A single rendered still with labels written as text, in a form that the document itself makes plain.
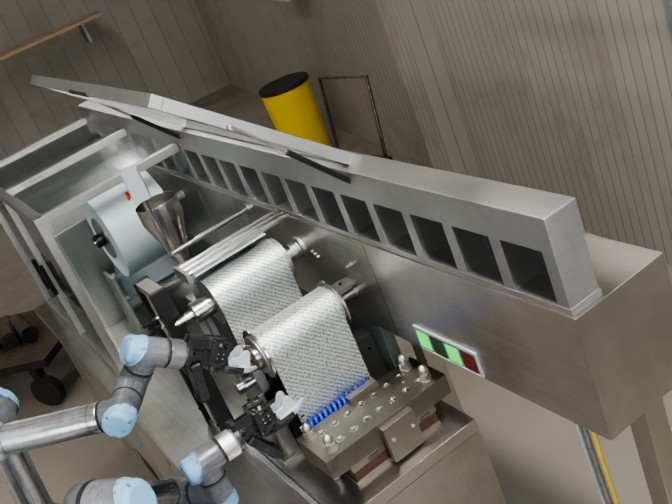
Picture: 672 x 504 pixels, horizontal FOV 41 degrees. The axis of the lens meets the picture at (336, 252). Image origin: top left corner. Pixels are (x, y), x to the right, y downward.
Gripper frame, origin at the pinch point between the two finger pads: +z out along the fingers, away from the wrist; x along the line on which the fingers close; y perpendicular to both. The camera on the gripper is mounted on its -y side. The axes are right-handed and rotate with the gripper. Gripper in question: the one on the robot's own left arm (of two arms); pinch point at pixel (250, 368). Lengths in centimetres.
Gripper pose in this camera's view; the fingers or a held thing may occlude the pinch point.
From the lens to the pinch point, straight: 240.8
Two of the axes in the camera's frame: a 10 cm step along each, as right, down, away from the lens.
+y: 2.3, -9.7, -0.9
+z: 8.2, 1.5, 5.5
